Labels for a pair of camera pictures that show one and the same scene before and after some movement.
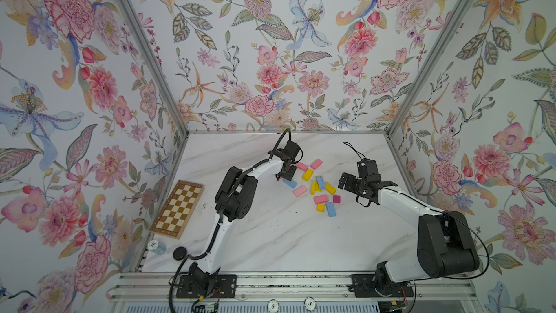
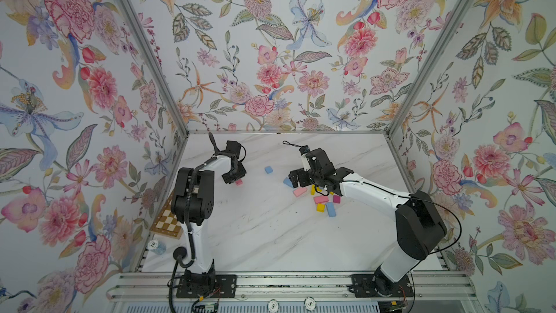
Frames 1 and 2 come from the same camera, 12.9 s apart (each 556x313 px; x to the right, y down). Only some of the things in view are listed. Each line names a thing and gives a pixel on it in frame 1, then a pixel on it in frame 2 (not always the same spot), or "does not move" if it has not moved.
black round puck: [179, 253] does not move
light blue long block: [291, 183] does not move
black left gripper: [292, 169] -> [242, 173]
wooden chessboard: [177, 211] does not move
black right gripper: [349, 185] -> [301, 173]
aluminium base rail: [164, 285] does not move
